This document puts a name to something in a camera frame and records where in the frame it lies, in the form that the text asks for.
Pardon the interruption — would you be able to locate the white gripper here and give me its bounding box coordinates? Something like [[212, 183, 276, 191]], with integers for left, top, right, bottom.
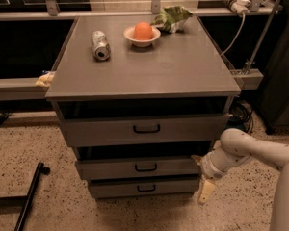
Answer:
[[191, 147, 245, 204]]

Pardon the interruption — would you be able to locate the grey drawer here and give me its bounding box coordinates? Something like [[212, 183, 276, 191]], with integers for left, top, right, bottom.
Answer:
[[60, 114, 229, 147], [75, 156, 199, 180], [88, 175, 199, 199]]

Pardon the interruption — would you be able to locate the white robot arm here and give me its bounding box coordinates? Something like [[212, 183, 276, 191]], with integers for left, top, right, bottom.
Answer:
[[191, 128, 289, 231]]

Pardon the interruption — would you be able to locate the grey top drawer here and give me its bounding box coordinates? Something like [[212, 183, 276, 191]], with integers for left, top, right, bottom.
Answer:
[[60, 114, 229, 147]]

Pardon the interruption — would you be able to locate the grey bottom drawer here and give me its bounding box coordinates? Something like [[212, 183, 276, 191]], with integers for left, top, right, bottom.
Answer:
[[88, 175, 199, 199]]

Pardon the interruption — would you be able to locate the grey drawer cabinet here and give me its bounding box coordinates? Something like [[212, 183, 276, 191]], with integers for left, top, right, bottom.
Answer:
[[46, 16, 240, 185]]

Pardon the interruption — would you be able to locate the orange fruit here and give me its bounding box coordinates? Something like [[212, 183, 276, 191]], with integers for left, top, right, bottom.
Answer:
[[134, 22, 152, 40]]

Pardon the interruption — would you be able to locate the green chip bag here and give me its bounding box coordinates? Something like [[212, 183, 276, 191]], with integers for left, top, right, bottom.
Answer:
[[151, 5, 193, 34]]

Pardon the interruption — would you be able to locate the small white bowl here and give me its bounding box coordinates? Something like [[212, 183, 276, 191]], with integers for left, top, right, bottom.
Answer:
[[123, 26, 161, 48]]

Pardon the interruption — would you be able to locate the silver soda can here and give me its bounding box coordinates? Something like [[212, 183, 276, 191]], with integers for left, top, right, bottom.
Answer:
[[92, 31, 111, 61]]

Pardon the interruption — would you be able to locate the black metal bar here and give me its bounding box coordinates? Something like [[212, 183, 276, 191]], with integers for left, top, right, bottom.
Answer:
[[14, 162, 50, 231]]

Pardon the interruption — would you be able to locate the white power strip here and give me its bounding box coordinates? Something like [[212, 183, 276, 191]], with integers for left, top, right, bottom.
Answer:
[[222, 0, 250, 16]]

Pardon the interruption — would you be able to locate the yellow sponge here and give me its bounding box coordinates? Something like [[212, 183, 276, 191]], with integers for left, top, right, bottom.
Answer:
[[36, 71, 55, 88]]

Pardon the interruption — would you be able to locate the black cable bundle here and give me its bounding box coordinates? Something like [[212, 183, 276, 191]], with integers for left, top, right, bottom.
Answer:
[[227, 100, 254, 136]]

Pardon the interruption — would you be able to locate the white power cable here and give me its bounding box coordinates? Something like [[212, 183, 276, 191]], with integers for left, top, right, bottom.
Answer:
[[219, 13, 247, 58]]

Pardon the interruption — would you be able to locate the grey metal rail frame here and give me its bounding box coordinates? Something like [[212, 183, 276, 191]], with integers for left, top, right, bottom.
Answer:
[[0, 0, 288, 102]]

